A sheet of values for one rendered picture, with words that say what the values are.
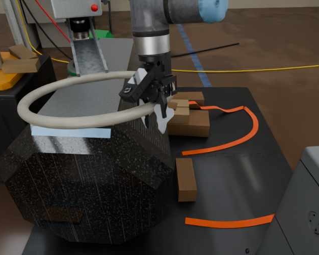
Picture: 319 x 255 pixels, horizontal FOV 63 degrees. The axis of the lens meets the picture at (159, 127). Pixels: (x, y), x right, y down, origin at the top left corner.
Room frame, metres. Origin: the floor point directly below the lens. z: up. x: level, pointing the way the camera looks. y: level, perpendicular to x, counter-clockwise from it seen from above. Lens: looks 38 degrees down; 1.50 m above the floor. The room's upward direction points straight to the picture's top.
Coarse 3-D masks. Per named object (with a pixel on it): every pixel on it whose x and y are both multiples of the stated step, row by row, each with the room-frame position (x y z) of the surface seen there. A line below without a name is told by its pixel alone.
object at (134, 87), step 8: (144, 64) 0.63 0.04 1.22; (136, 72) 0.61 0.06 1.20; (144, 72) 0.60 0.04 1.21; (152, 72) 0.60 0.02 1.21; (136, 80) 0.58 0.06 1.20; (144, 80) 0.57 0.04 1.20; (128, 88) 0.56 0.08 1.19; (136, 88) 0.55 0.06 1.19; (144, 88) 0.57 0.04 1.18; (120, 96) 0.55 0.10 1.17; (128, 96) 0.54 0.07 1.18; (136, 96) 0.54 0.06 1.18
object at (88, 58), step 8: (72, 40) 1.18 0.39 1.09; (80, 40) 1.27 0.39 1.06; (88, 40) 1.27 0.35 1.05; (96, 40) 1.19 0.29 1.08; (72, 48) 1.11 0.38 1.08; (80, 48) 1.20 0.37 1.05; (88, 48) 1.20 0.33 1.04; (96, 48) 1.20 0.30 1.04; (80, 56) 1.13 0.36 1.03; (88, 56) 1.13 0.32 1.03; (96, 56) 1.13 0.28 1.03; (80, 64) 1.06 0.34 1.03; (88, 64) 1.06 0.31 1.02; (96, 64) 1.07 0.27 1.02; (104, 64) 1.00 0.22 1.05; (80, 72) 1.00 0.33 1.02; (88, 72) 1.00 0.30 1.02; (96, 72) 1.01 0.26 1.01; (96, 80) 0.95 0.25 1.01
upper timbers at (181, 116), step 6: (174, 102) 2.00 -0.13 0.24; (180, 102) 2.00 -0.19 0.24; (186, 102) 2.00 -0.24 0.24; (180, 108) 1.90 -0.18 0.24; (186, 108) 1.90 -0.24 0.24; (174, 114) 1.81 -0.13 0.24; (180, 114) 1.81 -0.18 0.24; (186, 114) 1.81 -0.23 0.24; (174, 120) 1.81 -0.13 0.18; (180, 120) 1.80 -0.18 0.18; (186, 120) 1.80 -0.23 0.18
